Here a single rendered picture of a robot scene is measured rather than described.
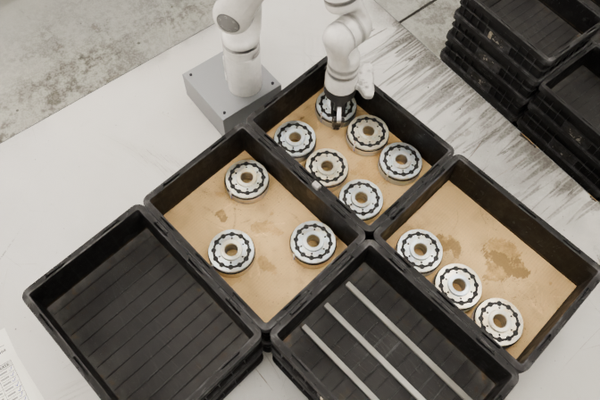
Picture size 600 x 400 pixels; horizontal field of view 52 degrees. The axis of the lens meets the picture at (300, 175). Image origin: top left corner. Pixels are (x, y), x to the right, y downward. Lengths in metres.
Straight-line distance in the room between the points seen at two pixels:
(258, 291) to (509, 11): 1.46
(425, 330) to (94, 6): 2.21
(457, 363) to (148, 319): 0.66
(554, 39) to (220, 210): 1.40
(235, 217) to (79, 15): 1.79
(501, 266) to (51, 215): 1.10
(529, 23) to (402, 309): 1.32
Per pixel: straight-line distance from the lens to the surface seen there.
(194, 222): 1.43
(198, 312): 1.36
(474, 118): 1.79
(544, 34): 2.36
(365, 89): 1.39
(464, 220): 1.48
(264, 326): 1.24
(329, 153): 1.47
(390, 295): 1.38
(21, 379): 1.56
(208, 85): 1.66
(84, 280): 1.43
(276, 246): 1.39
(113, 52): 2.84
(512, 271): 1.47
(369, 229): 1.31
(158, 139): 1.70
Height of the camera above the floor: 2.13
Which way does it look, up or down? 62 degrees down
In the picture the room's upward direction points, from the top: 3 degrees clockwise
